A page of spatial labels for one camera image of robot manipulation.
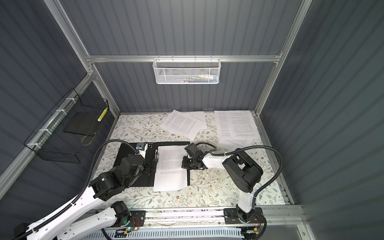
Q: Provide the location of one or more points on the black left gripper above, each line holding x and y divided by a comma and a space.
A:
148, 170

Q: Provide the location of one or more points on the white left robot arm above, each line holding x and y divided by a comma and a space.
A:
99, 190

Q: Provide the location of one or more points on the pens in white basket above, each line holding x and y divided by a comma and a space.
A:
199, 79

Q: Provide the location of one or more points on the yellow marker pen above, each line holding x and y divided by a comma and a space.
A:
101, 116

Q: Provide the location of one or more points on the black wire mesh basket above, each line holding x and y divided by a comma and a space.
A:
67, 134

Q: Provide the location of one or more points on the printed paper sheet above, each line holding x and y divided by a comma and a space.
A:
182, 124
236, 125
170, 176
200, 115

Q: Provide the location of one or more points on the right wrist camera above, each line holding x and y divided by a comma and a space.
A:
192, 150

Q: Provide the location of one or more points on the black file folder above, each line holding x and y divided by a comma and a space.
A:
127, 156

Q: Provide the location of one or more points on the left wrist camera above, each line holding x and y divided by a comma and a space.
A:
141, 149

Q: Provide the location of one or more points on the white wire mesh basket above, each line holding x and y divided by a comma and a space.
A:
167, 72

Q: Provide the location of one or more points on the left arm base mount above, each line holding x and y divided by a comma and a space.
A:
134, 219

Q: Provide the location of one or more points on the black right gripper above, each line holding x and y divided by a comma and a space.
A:
184, 164

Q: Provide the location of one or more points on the white slotted cable duct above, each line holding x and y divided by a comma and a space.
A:
215, 233

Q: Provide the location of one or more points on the aluminium front rail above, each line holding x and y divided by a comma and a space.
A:
215, 217

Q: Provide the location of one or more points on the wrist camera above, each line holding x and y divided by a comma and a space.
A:
141, 149
192, 150

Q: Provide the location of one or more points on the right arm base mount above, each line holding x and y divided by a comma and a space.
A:
238, 216

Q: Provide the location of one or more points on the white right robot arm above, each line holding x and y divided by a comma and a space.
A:
242, 169

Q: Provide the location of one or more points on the black pad in basket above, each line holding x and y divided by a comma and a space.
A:
84, 124

